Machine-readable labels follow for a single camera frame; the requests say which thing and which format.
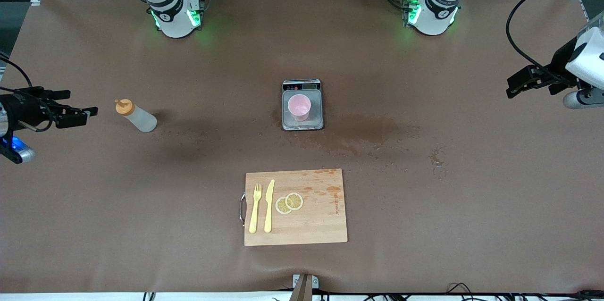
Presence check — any pink plastic cup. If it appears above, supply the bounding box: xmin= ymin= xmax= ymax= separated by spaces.
xmin=287 ymin=94 xmax=312 ymax=122

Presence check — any silver digital kitchen scale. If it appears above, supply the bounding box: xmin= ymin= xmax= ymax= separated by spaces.
xmin=282 ymin=79 xmax=325 ymax=131

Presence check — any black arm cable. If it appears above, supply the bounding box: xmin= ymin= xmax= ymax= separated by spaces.
xmin=0 ymin=53 xmax=52 ymax=132
xmin=505 ymin=0 xmax=604 ymax=80

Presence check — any yellow plastic fork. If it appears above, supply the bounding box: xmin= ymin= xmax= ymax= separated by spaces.
xmin=249 ymin=184 xmax=262 ymax=234

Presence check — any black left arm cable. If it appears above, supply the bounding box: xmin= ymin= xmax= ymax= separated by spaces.
xmin=505 ymin=0 xmax=604 ymax=80

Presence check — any brown table mat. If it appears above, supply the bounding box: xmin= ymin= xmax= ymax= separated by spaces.
xmin=0 ymin=0 xmax=604 ymax=294

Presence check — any wooden cutting board metal handle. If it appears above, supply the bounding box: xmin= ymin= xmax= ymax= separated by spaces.
xmin=239 ymin=168 xmax=348 ymax=247

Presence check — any squeeze bottle with orange cap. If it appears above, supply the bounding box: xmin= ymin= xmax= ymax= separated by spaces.
xmin=115 ymin=99 xmax=158 ymax=133

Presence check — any yellow plastic knife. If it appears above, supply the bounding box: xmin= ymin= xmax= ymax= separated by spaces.
xmin=264 ymin=179 xmax=275 ymax=234

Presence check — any black floor cable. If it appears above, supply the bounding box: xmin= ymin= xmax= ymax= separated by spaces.
xmin=444 ymin=282 xmax=604 ymax=301

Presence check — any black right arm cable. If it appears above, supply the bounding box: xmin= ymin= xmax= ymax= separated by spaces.
xmin=0 ymin=53 xmax=52 ymax=132

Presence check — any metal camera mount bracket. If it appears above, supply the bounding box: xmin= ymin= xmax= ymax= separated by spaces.
xmin=292 ymin=274 xmax=320 ymax=301

